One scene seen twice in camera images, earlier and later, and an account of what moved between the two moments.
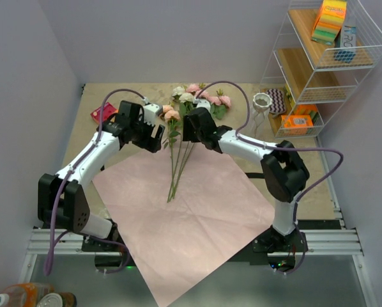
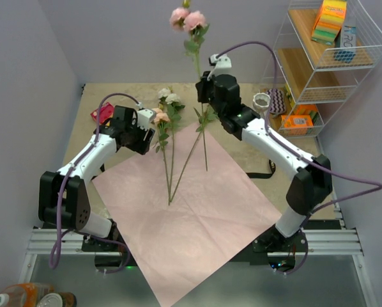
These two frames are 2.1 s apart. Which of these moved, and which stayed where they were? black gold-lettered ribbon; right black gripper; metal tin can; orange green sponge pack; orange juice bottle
Moved: right black gripper
Stayed: metal tin can; black gold-lettered ribbon; orange green sponge pack; orange juice bottle
